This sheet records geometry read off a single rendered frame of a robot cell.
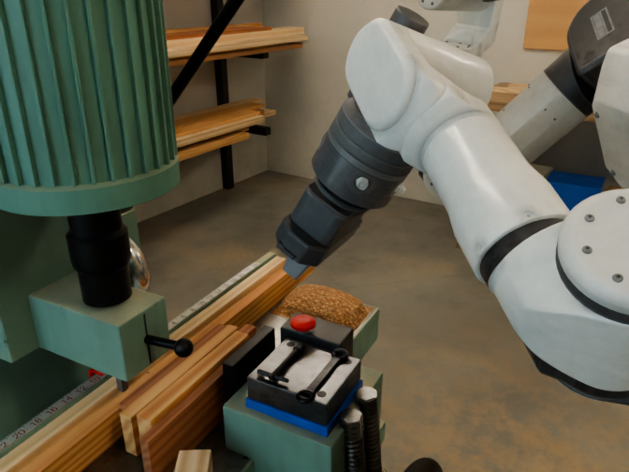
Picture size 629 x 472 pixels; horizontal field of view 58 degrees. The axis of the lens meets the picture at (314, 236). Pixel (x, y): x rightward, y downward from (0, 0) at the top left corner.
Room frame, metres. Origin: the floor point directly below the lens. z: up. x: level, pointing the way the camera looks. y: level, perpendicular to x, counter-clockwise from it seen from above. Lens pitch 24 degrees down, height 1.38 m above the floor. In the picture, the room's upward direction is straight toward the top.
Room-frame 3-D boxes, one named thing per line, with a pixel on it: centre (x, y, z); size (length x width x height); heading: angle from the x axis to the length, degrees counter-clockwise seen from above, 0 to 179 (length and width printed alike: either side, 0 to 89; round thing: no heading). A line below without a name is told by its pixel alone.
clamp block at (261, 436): (0.53, 0.01, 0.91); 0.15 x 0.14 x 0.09; 152
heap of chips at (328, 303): (0.80, -0.01, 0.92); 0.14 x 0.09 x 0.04; 62
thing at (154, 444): (0.55, 0.12, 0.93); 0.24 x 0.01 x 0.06; 152
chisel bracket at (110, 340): (0.55, 0.24, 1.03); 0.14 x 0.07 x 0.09; 62
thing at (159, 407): (0.55, 0.13, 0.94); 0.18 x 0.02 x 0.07; 152
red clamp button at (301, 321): (0.57, 0.01, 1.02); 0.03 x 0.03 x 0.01
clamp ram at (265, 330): (0.55, 0.05, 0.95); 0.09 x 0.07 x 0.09; 152
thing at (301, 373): (0.53, 0.00, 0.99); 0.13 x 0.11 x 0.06; 152
